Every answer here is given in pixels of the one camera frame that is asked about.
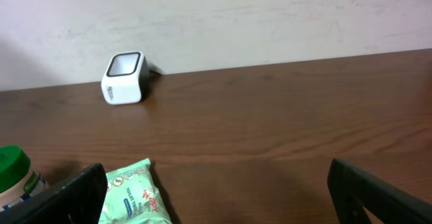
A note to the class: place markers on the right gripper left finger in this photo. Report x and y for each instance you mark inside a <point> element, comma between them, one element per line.
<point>77,199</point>

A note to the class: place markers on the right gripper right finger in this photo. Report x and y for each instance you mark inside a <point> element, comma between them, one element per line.
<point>355,192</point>

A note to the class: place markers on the green lid white jar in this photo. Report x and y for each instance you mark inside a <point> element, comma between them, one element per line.
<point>19,180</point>

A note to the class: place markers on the white barcode scanner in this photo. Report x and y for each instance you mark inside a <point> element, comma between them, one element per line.
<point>126,79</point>

